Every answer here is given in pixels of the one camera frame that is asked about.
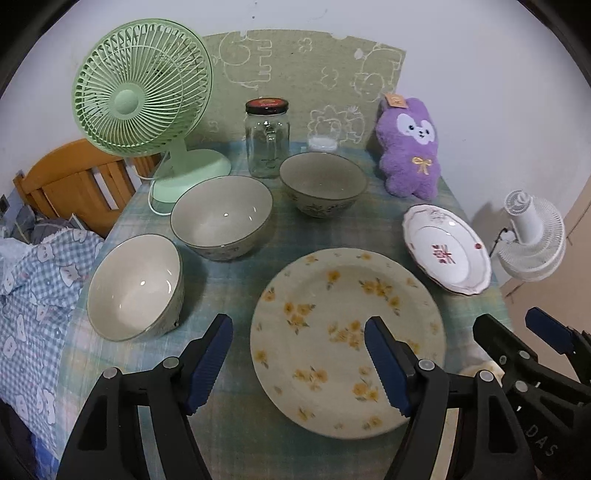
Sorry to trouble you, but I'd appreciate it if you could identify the cream floral ceramic bowl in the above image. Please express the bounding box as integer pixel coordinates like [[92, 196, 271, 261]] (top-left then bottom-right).
[[279, 151, 369, 219], [171, 175, 274, 262], [86, 234, 184, 342]]

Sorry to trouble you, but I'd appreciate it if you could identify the blue checkered bear blanket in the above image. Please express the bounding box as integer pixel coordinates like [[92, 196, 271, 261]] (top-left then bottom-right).
[[0, 228, 107, 462]]

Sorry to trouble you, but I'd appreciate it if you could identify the green animal print wall mat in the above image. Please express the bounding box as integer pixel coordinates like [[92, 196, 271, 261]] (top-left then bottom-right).
[[198, 30, 408, 151]]

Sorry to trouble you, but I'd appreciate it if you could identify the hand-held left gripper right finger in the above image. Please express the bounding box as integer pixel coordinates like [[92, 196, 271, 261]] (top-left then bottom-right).
[[364, 316, 539, 480]]

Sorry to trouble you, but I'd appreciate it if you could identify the white clip fan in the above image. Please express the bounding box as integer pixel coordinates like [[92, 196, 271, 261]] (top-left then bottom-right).
[[488, 189, 566, 283]]

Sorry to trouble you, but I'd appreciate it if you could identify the green fan power cord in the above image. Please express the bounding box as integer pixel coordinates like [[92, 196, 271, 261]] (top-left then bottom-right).
[[134, 150, 178, 217]]

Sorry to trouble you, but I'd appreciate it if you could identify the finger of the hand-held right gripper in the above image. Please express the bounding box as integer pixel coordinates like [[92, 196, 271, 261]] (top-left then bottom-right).
[[472, 314, 578, 403], [526, 307, 591, 384]]

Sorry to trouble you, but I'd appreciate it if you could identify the yellow floral plate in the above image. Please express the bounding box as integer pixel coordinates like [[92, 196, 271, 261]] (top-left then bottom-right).
[[250, 248, 446, 439]]

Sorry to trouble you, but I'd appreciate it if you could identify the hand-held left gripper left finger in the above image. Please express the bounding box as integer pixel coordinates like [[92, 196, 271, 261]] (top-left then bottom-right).
[[55, 314, 234, 480]]

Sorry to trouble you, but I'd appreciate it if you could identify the purple plush rabbit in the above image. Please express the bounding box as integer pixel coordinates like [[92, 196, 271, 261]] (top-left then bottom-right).
[[375, 93, 440, 200]]

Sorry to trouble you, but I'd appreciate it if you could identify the green desk fan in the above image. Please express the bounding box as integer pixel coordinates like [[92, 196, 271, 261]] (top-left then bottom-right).
[[72, 23, 232, 204]]

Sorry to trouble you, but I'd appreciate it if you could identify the dark cloth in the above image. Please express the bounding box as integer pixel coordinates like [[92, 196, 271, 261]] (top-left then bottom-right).
[[0, 397, 33, 476]]

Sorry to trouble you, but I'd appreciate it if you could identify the orange wooden headboard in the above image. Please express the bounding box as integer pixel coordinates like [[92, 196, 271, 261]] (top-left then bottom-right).
[[13, 138, 162, 238]]

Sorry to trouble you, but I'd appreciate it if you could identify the white scalloped plate red motif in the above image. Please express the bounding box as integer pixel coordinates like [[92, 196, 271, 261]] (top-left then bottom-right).
[[402, 204, 492, 296]]

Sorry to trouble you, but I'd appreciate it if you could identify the grey cloth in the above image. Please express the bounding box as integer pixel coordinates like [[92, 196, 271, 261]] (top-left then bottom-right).
[[0, 203, 86, 245]]

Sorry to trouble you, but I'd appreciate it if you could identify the glass jar red lid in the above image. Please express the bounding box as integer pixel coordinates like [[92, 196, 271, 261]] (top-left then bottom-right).
[[245, 98, 291, 179]]

